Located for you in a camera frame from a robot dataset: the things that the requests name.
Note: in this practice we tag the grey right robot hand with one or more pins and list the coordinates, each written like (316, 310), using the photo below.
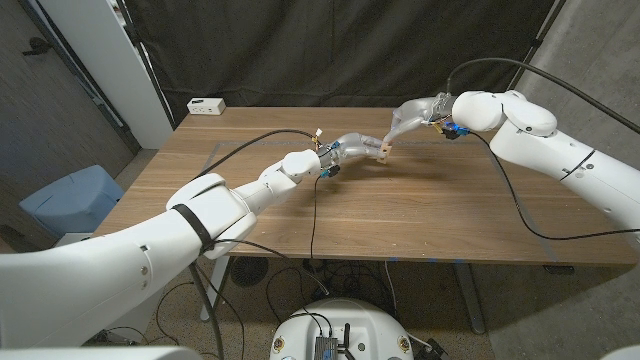
(420, 111)

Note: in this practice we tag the white table leg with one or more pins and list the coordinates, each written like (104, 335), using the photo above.
(210, 305)

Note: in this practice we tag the grey device on torso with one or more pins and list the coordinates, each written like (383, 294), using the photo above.
(326, 349)

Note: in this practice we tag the small wooden block with holes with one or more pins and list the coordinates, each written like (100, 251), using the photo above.
(384, 153)

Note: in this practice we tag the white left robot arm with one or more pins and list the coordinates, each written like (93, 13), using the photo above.
(100, 280)

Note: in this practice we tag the black backdrop curtain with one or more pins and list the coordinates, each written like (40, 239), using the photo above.
(325, 50)

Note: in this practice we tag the blue plastic bin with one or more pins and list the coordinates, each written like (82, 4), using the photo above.
(70, 200)

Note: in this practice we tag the grey table leg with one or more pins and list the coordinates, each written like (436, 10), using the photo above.
(470, 300)

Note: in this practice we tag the white cabinet panel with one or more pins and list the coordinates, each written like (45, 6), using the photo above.
(115, 65)

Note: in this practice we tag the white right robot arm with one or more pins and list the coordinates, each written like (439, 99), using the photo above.
(545, 135)

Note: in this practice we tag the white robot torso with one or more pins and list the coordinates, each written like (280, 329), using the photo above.
(370, 325)

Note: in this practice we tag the white power strip box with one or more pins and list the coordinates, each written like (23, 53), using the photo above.
(206, 106)

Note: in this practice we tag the round black floor fan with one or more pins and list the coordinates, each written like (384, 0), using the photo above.
(250, 272)

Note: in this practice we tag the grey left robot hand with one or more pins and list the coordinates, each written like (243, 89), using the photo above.
(350, 146)

